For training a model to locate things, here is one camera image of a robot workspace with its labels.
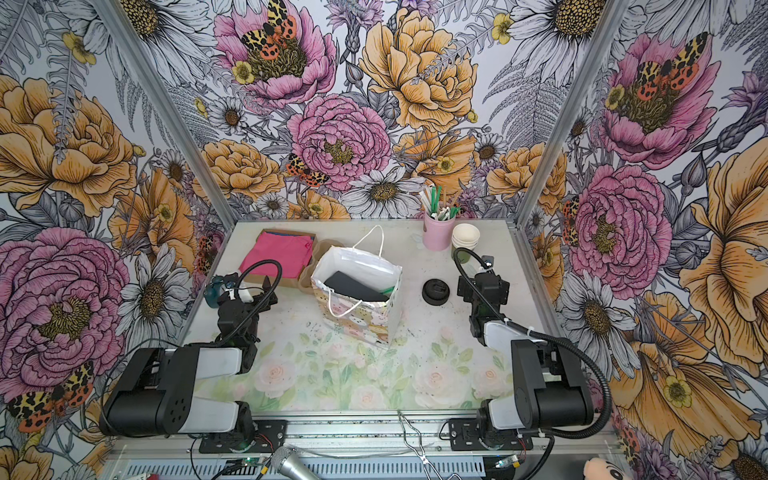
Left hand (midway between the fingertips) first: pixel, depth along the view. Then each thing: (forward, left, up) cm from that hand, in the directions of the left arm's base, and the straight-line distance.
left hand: (254, 287), depth 90 cm
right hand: (+1, -68, -2) cm, 68 cm away
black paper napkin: (-2, -29, +4) cm, 29 cm away
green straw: (-5, -40, +6) cm, 41 cm away
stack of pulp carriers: (+20, -15, -6) cm, 26 cm away
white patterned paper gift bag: (-14, -34, +7) cm, 38 cm away
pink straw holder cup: (+23, -58, -2) cm, 62 cm away
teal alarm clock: (+1, +13, -3) cm, 14 cm away
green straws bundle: (+31, -55, +8) cm, 63 cm away
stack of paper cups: (+21, -66, 0) cm, 69 cm away
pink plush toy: (-45, -84, -2) cm, 95 cm away
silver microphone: (-42, -17, -6) cm, 46 cm away
